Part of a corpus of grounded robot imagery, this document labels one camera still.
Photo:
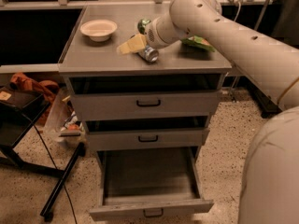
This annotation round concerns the white paper bowl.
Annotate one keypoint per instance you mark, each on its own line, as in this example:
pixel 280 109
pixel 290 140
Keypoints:
pixel 98 30

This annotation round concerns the middle grey drawer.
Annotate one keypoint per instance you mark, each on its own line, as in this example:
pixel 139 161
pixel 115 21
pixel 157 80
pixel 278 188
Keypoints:
pixel 147 133

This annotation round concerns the top grey drawer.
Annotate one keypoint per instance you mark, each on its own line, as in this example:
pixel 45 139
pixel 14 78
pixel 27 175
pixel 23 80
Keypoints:
pixel 137 97

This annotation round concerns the metal pole stand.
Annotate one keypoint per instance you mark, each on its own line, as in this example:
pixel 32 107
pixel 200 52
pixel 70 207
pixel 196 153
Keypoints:
pixel 258 22

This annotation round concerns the green soda can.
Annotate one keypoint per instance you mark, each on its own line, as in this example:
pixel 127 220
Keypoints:
pixel 141 26

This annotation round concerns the blue silver redbull can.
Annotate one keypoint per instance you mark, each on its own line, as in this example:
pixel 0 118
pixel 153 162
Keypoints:
pixel 149 54

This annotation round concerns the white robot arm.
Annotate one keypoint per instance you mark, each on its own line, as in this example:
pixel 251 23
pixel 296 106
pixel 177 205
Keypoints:
pixel 270 180

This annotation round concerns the clear plastic bag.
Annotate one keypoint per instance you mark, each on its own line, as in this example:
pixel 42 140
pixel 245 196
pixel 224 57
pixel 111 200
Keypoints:
pixel 59 114

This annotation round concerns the grey drawer cabinet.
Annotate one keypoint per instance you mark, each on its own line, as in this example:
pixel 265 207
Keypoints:
pixel 85 58

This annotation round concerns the green chip bag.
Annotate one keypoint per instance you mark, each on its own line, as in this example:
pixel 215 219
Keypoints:
pixel 198 42

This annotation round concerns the orange cloth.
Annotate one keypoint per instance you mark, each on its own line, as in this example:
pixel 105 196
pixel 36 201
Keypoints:
pixel 48 88

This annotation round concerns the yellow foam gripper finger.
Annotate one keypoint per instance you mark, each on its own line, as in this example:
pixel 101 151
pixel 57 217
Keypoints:
pixel 133 45

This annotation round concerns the bottom grey drawer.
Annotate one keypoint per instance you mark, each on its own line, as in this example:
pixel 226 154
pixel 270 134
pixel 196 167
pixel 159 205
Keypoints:
pixel 149 183

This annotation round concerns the grey drawer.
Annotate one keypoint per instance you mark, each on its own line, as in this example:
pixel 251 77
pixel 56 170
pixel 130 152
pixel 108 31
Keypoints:
pixel 137 97
pixel 149 183
pixel 147 133

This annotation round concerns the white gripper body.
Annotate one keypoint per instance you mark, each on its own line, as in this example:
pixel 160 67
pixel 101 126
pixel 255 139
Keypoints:
pixel 154 34

